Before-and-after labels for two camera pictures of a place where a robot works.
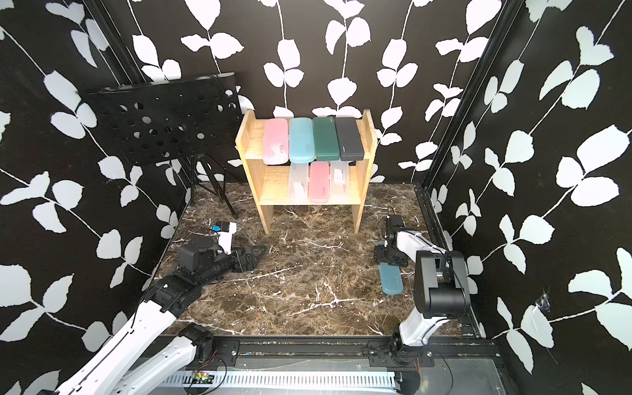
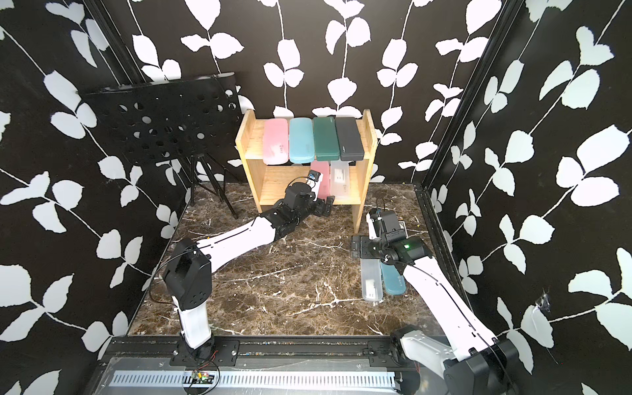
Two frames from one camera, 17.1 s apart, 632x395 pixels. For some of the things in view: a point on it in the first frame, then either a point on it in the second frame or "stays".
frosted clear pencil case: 299,183 -> 372,281
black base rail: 300,354 stays
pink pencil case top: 276,141 stays
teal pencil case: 392,278 stays
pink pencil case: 319,182 stays
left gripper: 251,262 -> 319,203
